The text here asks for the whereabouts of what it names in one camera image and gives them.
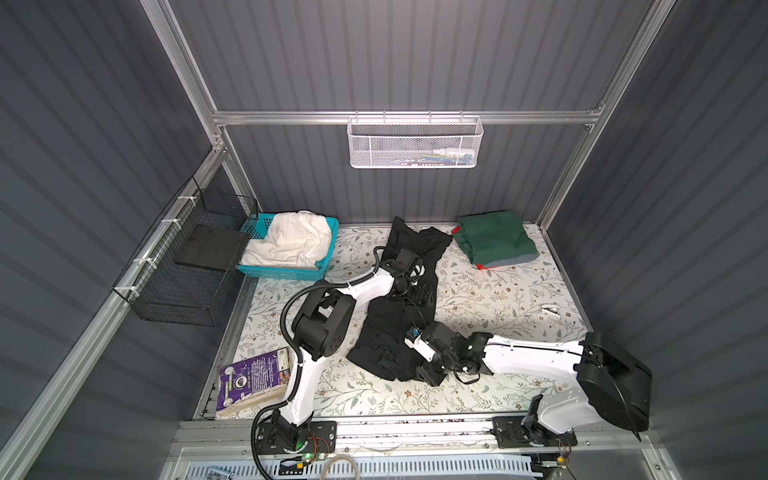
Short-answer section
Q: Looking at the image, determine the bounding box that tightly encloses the black t-shirt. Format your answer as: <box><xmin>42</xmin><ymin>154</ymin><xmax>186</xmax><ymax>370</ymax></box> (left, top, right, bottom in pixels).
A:
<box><xmin>346</xmin><ymin>217</ymin><xmax>452</xmax><ymax>382</ymax></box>

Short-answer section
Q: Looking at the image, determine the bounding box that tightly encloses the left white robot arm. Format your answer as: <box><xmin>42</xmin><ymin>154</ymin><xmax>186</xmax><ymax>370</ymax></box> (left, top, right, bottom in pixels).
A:
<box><xmin>270</xmin><ymin>246</ymin><xmax>426</xmax><ymax>450</ymax></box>

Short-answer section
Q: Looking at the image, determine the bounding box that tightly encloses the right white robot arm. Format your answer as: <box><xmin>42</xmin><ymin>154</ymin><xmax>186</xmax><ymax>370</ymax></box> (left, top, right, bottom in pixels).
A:
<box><xmin>404</xmin><ymin>322</ymin><xmax>652</xmax><ymax>446</ymax></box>

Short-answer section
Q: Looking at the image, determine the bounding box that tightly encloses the folded green t-shirt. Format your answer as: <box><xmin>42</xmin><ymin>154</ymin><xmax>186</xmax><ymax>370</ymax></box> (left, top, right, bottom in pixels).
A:
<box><xmin>451</xmin><ymin>210</ymin><xmax>538</xmax><ymax>267</ymax></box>

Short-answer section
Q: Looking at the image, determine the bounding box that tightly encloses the floral table mat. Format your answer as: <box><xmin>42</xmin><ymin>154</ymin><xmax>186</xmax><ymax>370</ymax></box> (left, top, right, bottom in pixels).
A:
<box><xmin>233</xmin><ymin>224</ymin><xmax>588</xmax><ymax>417</ymax></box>

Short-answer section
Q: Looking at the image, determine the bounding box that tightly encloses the white t-shirt in basket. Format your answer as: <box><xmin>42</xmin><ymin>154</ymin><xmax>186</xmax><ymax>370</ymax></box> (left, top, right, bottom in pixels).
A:
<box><xmin>240</xmin><ymin>211</ymin><xmax>333</xmax><ymax>270</ymax></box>

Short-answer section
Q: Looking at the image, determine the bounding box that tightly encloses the folded grey t-shirt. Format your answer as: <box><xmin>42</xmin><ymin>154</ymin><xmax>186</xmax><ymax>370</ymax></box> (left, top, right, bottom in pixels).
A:
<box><xmin>476</xmin><ymin>252</ymin><xmax>539</xmax><ymax>269</ymax></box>

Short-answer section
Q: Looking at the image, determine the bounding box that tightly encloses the white bottle in basket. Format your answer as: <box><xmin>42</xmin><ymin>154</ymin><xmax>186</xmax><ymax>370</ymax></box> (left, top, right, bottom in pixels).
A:
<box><xmin>433</xmin><ymin>147</ymin><xmax>476</xmax><ymax>162</ymax></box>

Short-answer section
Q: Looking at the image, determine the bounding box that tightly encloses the teal plastic laundry basket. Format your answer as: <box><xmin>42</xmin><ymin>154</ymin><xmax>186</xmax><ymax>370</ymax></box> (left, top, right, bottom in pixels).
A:
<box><xmin>237</xmin><ymin>210</ymin><xmax>339</xmax><ymax>281</ymax></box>

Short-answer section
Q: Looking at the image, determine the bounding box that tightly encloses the purple book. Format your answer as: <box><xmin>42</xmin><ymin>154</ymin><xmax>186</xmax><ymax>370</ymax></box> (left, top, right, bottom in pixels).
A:
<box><xmin>216</xmin><ymin>347</ymin><xmax>292</xmax><ymax>419</ymax></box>

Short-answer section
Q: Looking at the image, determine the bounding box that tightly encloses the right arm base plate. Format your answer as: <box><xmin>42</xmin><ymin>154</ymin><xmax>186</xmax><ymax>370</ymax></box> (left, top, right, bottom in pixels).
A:
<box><xmin>490</xmin><ymin>414</ymin><xmax>578</xmax><ymax>448</ymax></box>

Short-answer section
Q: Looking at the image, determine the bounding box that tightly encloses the white wire wall basket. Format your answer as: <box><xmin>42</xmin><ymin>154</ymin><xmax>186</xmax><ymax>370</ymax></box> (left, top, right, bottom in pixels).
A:
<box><xmin>346</xmin><ymin>114</ymin><xmax>484</xmax><ymax>169</ymax></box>

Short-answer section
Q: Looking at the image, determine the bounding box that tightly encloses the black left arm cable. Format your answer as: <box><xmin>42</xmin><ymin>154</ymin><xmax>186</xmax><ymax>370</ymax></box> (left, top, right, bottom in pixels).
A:
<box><xmin>250</xmin><ymin>245</ymin><xmax>391</xmax><ymax>480</ymax></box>

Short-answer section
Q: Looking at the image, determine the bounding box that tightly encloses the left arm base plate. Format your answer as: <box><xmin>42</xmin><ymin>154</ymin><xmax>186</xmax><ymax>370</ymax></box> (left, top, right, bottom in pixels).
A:
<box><xmin>255</xmin><ymin>420</ymin><xmax>338</xmax><ymax>455</ymax></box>

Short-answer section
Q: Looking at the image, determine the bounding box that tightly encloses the black wire side basket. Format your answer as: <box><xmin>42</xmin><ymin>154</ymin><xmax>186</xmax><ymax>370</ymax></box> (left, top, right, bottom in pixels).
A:
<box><xmin>113</xmin><ymin>181</ymin><xmax>258</xmax><ymax>327</ymax></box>

